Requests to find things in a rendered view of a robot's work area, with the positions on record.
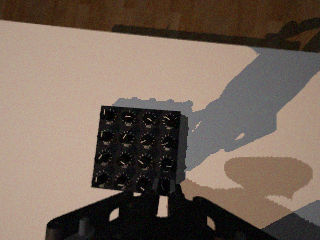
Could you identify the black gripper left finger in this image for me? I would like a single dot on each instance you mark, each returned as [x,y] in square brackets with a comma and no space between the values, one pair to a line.
[89,221]

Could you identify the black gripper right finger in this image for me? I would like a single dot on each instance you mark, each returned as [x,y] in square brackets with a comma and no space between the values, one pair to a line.
[227,225]

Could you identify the black knob box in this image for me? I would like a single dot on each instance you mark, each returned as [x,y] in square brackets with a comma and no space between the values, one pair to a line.
[135,146]

